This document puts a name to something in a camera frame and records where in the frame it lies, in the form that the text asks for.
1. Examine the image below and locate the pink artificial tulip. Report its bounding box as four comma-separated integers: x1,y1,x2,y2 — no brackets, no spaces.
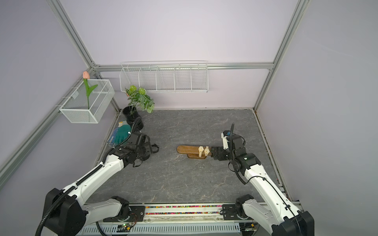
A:
82,71,98,109

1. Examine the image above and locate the white slotted cable duct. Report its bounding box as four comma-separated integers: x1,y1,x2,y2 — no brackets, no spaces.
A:
76,223,241,236

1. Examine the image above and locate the green work glove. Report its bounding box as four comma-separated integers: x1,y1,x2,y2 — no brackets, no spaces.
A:
114,124,131,146

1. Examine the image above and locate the aluminium front rail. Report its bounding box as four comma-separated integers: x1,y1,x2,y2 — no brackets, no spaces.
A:
58,202,302,226

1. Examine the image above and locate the white mesh wall basket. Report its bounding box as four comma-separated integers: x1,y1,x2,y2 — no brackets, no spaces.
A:
59,79,115,124

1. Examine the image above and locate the black corrugated cable conduit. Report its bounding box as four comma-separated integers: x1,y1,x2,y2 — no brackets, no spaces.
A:
34,116,142,236

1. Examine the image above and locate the blue dotted work glove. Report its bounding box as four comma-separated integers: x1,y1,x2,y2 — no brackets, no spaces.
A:
106,127,119,147

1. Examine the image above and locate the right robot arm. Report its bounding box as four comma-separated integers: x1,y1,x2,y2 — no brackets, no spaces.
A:
210,144,315,236

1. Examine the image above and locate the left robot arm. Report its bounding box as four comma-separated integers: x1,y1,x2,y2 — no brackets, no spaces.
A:
35,131,159,236

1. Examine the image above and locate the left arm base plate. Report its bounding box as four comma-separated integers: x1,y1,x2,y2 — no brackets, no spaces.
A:
103,205,146,222

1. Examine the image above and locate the brown wooden watch stand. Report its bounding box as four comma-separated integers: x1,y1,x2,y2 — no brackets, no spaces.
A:
176,145,212,159

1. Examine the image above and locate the black round-face watch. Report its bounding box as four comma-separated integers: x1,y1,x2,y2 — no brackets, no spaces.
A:
151,144,159,154

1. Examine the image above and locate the long white wire shelf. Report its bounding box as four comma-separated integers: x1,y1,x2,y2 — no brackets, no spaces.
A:
119,61,209,93

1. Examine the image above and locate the black ribbed plant pot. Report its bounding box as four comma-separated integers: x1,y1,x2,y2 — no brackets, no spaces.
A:
122,106,144,131

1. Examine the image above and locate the beige band watch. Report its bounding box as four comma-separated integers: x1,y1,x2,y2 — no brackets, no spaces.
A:
204,146,210,156

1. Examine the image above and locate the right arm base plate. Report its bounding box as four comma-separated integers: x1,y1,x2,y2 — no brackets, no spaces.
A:
220,204,252,220

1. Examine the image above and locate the green artificial potted plant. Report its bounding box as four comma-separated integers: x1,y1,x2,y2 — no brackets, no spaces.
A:
126,85,155,113

